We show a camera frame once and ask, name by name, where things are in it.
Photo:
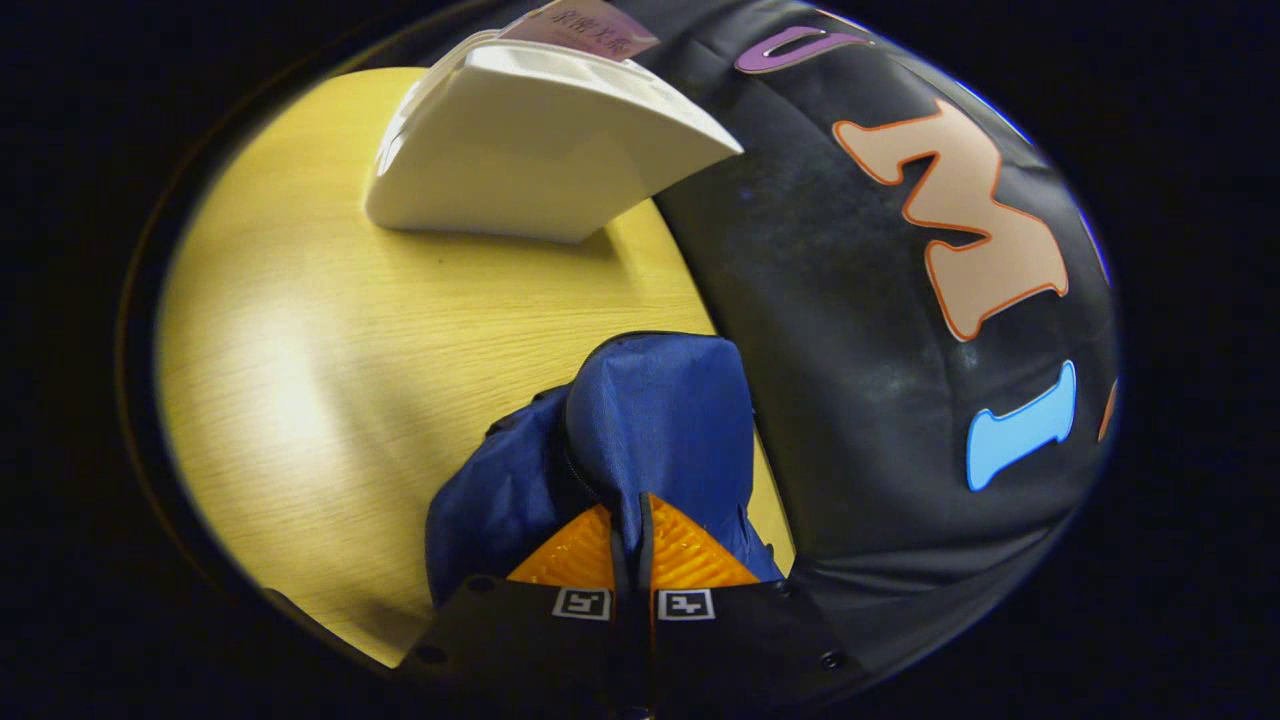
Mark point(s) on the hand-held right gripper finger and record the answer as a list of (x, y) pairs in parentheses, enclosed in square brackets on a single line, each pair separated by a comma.
[(646, 640), (622, 640)]

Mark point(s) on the blue schoolbag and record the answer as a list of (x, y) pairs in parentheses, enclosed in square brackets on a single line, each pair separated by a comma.
[(660, 420)]

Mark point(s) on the white plastic bookshelf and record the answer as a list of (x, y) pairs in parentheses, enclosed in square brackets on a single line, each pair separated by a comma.
[(530, 150)]

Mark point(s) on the pink cover book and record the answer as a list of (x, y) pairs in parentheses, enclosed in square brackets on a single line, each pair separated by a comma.
[(585, 28)]

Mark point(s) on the black backdrop cloth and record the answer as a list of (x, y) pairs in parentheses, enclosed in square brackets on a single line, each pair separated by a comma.
[(850, 400)]

